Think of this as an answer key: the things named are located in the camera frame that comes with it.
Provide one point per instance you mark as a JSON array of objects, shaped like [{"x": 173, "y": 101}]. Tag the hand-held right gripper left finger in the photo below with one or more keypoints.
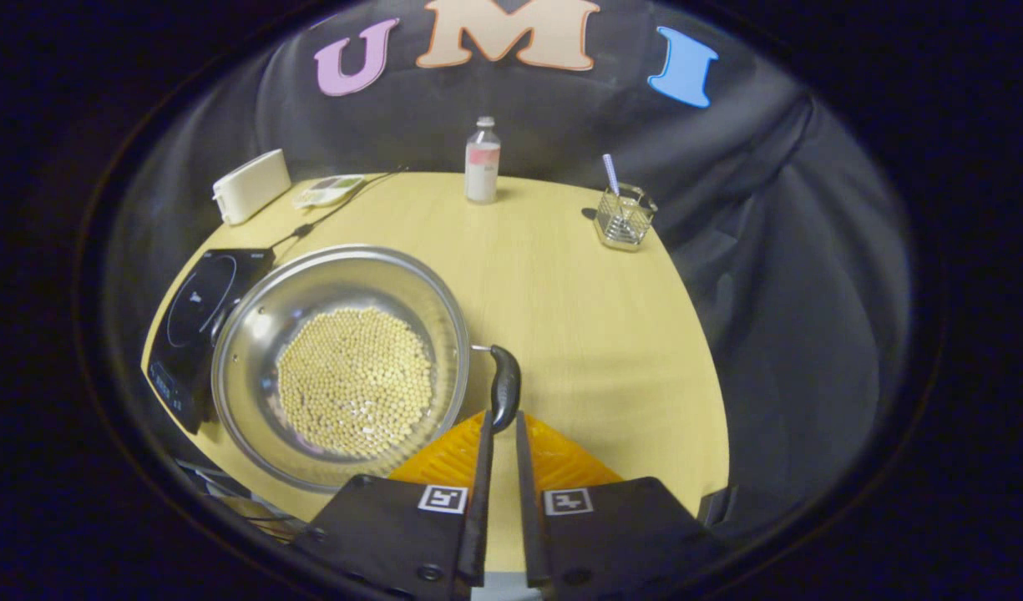
[{"x": 480, "y": 501}]

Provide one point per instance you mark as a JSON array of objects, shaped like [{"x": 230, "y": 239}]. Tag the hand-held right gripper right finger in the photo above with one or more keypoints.
[{"x": 529, "y": 501}]

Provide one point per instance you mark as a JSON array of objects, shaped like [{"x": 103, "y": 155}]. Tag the stainless steel pot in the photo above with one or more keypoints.
[{"x": 260, "y": 334}]

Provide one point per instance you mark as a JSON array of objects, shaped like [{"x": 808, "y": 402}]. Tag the black induction cooktop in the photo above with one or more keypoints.
[{"x": 189, "y": 317}]

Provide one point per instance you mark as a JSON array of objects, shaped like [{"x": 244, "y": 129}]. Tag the pile of soybeans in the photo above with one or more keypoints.
[{"x": 357, "y": 384}]

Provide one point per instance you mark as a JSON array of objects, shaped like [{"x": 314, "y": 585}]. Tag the clear glass holder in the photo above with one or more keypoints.
[{"x": 624, "y": 221}]

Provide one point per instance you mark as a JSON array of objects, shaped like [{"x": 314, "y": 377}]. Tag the clear bottle with pink label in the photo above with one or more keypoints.
[{"x": 482, "y": 171}]

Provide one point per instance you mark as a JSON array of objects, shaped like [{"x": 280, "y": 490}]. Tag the white straw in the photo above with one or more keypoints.
[{"x": 611, "y": 171}]

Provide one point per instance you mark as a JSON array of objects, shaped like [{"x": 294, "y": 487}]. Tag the white divided bean dish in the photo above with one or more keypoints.
[{"x": 327, "y": 192}]

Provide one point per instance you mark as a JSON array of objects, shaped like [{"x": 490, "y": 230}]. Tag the white toaster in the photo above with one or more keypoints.
[{"x": 252, "y": 185}]

